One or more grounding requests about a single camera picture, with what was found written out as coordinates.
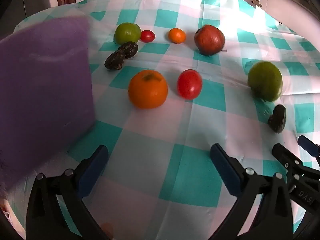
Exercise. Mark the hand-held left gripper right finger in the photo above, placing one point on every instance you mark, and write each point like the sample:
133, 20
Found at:
225, 170

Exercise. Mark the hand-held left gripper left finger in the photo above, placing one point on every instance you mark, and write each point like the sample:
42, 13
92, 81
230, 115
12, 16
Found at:
92, 172

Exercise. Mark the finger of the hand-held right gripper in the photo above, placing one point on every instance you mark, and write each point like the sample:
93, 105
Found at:
283, 155
310, 143

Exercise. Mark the dark passion fruit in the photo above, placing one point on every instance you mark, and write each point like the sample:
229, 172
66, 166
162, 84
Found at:
128, 49
115, 60
277, 118

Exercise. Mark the green apple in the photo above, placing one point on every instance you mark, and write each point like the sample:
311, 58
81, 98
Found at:
265, 80
127, 33

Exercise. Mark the purple cardboard box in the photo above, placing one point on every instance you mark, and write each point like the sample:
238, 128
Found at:
45, 100

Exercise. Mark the large red tomato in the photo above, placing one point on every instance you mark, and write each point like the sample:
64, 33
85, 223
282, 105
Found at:
189, 84

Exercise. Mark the large orange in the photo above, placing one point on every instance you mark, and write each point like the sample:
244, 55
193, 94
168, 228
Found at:
147, 89

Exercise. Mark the red apple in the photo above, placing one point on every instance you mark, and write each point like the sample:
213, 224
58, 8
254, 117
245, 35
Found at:
209, 39

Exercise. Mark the teal checked tablecloth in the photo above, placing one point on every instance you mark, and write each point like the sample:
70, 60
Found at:
155, 140

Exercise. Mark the small tangerine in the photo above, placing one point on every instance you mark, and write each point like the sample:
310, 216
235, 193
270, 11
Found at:
177, 35

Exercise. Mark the small red tomato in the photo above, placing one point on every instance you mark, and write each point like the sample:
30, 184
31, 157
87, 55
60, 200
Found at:
147, 35

